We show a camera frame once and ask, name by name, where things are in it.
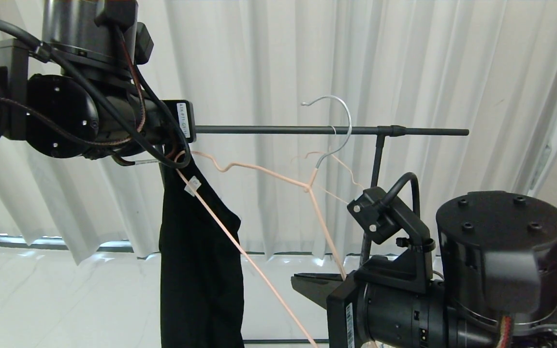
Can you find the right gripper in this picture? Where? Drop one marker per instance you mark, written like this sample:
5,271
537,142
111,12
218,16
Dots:
394,319

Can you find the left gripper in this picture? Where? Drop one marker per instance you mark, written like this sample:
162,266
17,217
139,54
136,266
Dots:
61,121

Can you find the pink clothes hanger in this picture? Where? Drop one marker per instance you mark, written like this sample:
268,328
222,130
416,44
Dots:
308,186
331,137

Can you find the black garment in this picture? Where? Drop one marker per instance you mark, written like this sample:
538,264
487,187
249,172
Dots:
196,290

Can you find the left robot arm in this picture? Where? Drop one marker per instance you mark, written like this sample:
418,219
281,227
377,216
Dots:
75,34

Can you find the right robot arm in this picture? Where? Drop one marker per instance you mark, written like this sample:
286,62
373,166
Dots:
501,241

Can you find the black clothes rack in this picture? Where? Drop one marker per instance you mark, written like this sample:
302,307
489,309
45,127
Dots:
269,130

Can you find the white curtain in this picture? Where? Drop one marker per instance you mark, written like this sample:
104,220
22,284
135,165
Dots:
259,58

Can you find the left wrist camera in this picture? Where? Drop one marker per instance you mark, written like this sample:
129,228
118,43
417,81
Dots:
144,43

